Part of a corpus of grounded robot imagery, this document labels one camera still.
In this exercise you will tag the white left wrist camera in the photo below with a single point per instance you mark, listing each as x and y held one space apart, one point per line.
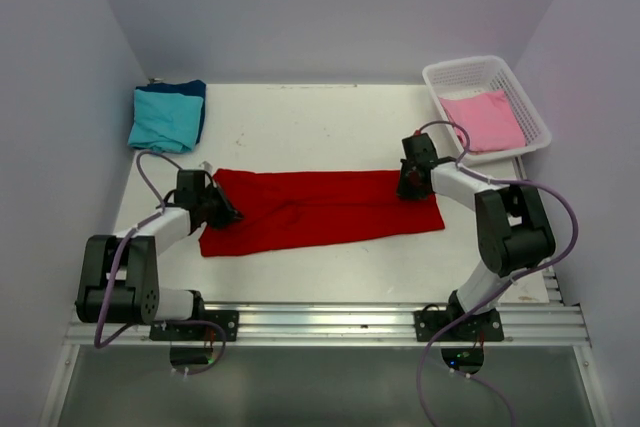
206 166

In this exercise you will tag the folded turquoise t-shirt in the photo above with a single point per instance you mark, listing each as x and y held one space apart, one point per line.
165 122

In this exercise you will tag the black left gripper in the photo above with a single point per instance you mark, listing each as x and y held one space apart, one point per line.
220 207

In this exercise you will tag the red t-shirt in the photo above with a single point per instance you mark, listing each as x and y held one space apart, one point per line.
307 209

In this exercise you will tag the white plastic basket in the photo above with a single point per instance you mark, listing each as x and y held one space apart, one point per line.
470 76

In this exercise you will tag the folded pink t-shirt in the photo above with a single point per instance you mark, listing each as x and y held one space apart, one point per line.
489 121

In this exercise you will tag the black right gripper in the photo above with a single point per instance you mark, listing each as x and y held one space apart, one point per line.
410 182

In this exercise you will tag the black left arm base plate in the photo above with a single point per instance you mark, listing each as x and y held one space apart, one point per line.
213 325

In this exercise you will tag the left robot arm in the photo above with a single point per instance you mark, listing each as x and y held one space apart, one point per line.
119 280

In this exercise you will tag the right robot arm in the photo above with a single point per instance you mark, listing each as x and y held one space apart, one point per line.
513 234

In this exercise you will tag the aluminium mounting rail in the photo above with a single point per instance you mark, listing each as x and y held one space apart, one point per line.
394 325

